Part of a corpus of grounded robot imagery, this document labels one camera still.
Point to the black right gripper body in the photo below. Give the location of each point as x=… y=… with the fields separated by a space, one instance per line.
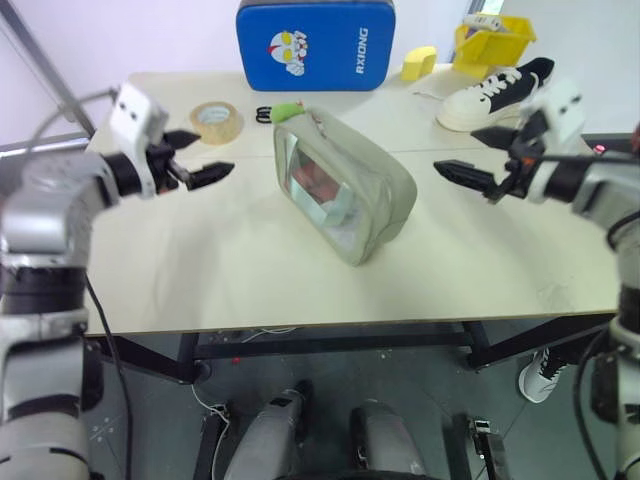
x=522 y=165

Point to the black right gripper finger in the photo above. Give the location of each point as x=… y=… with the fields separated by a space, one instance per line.
x=465 y=172
x=497 y=137

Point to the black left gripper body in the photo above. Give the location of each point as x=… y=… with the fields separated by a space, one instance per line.
x=167 y=165

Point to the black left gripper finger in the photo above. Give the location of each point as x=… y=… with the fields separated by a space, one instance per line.
x=182 y=137
x=212 y=174

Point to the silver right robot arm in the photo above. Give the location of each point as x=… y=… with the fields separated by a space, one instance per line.
x=600 y=185

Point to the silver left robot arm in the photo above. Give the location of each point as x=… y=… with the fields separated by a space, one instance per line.
x=45 y=210

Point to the grey-green toiletry pouch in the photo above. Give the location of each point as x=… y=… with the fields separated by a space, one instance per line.
x=360 y=175

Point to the beige packing tape roll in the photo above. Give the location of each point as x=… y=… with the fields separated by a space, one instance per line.
x=220 y=131

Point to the black and white sneaker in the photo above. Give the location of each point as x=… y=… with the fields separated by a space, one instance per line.
x=470 y=107

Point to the yellow plastic bin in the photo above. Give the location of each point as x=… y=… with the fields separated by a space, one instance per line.
x=492 y=50

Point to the green plush zipper charm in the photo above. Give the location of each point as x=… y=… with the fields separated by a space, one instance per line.
x=286 y=112

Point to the yellow sponge block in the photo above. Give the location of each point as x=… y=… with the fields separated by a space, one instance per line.
x=416 y=62

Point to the white item in bin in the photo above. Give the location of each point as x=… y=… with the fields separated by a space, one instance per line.
x=481 y=21

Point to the grey metal pole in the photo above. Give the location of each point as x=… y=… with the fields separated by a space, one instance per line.
x=50 y=65

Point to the blue padded case with print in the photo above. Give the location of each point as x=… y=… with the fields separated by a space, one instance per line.
x=320 y=45

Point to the white sneaker on foot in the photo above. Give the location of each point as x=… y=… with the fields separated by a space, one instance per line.
x=540 y=380

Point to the silver left robot leg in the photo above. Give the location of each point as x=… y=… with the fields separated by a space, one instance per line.
x=267 y=435

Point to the silver robot leg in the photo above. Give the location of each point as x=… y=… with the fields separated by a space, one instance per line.
x=267 y=435
x=385 y=440

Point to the black floor stand bar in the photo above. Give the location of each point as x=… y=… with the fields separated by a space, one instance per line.
x=490 y=450
x=207 y=450

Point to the silver right robot leg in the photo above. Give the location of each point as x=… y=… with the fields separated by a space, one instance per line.
x=385 y=440

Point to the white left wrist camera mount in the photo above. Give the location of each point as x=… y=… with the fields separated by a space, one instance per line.
x=135 y=117

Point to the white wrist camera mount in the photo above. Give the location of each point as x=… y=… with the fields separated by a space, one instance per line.
x=562 y=110
x=135 y=117

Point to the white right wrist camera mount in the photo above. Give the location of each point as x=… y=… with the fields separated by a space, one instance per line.
x=562 y=110

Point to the black table frame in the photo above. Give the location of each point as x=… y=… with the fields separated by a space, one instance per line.
x=330 y=345

